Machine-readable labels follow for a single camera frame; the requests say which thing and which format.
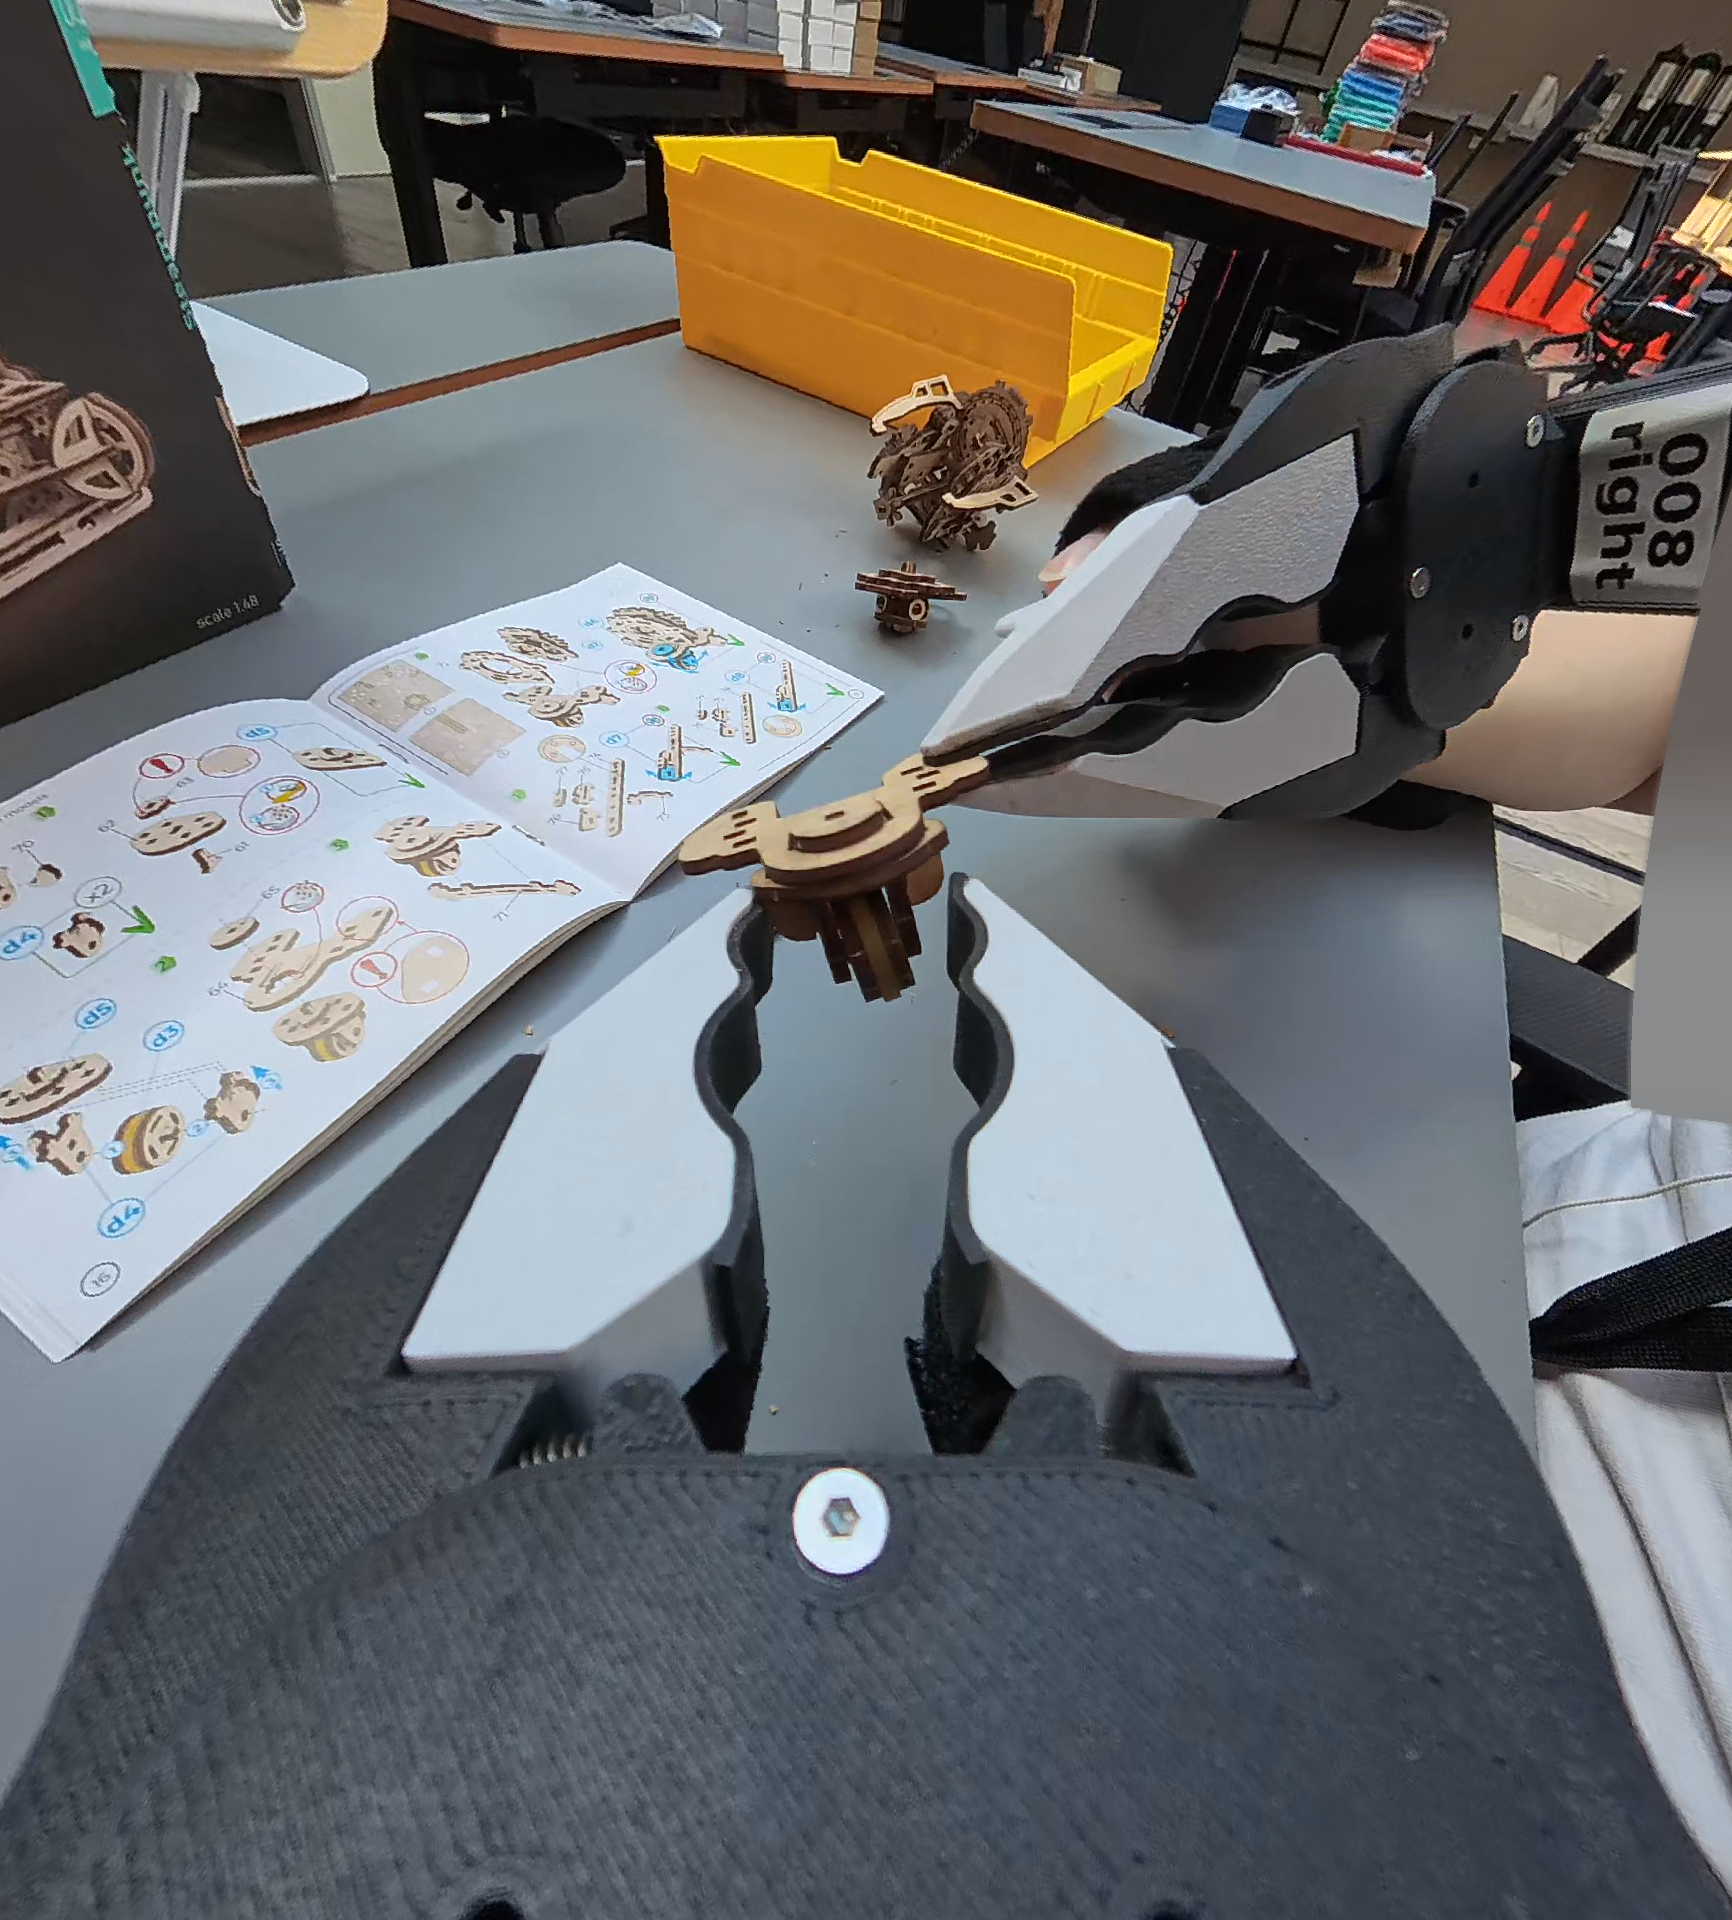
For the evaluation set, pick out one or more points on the grey background table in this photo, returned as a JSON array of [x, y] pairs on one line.
[[626, 30], [1197, 165]]

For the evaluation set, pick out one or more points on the white document stand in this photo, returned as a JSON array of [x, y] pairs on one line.
[[282, 369]]

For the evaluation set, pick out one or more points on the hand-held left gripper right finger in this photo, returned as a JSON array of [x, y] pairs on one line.
[[1122, 1201]]

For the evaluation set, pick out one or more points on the person's right forearm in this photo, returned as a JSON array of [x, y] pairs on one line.
[[1573, 705]]

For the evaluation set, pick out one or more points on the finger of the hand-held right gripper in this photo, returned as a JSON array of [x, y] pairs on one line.
[[1226, 758], [1093, 630]]

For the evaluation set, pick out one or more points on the black office chair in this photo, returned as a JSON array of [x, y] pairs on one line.
[[537, 173]]

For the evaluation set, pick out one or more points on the row of white boxes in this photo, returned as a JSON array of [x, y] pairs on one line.
[[806, 30]]

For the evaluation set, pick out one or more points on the black metal frames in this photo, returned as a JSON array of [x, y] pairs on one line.
[[1646, 181]]

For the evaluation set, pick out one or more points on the wooden gear model assembly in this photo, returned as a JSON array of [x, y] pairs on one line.
[[950, 465]]

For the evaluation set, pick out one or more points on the person's white shirt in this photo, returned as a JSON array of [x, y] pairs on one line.
[[1677, 1576]]

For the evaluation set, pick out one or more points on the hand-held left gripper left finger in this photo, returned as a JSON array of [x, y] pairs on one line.
[[597, 1201]]

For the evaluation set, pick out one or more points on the blue box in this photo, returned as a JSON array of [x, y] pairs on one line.
[[1250, 117]]

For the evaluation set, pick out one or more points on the black model kit box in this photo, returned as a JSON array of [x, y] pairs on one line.
[[58, 301]]

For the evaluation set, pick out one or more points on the orange traffic cone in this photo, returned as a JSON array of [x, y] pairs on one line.
[[1573, 285], [1513, 278]]

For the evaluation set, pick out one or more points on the wooden model part with disc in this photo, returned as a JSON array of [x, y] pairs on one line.
[[837, 841]]

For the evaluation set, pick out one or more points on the yellow plastic bin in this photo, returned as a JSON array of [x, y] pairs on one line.
[[866, 270]]

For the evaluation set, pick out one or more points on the stack of coloured packets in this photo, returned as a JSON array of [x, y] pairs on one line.
[[1385, 76]]

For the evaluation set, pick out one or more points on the illustrated instruction booklet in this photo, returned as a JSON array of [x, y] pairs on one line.
[[357, 901]]

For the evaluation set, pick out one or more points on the small wooden model assembly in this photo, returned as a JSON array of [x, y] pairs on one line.
[[905, 593]]

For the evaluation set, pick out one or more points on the person's right hand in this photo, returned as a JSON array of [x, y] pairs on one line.
[[1153, 481]]

